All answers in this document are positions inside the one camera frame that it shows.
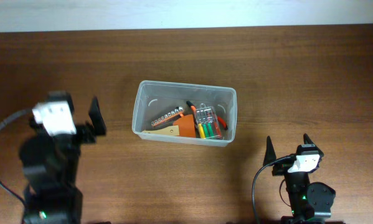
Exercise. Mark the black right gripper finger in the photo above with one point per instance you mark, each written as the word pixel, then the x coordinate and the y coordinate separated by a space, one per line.
pixel 310 147
pixel 270 154

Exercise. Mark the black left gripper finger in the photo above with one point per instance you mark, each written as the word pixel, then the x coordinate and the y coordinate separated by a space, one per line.
pixel 55 96
pixel 97 118

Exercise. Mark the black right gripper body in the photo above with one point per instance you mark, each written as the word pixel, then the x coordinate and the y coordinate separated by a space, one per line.
pixel 281 168

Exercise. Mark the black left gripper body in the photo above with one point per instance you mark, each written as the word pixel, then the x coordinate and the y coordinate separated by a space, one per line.
pixel 84 132

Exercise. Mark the red handled cutting pliers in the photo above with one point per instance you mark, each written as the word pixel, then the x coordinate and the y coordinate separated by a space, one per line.
pixel 222 122

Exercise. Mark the clear case coloured screwdrivers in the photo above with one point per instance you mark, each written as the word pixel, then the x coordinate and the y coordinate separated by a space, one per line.
pixel 207 123

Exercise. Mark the red socket rail with sockets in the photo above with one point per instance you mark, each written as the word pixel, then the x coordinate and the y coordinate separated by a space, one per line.
pixel 175 113

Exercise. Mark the orange scraper wooden handle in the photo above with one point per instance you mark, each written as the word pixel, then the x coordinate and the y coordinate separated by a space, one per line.
pixel 182 127

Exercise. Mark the black orange long-nose pliers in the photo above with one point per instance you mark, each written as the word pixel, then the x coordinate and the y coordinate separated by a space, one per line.
pixel 190 105

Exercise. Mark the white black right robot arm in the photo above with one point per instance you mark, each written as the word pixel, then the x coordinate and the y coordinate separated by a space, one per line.
pixel 310 202

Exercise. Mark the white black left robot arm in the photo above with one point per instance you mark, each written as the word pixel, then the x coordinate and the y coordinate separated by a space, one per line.
pixel 50 159

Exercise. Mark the clear plastic container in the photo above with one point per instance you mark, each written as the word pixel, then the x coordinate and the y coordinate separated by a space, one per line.
pixel 154 99

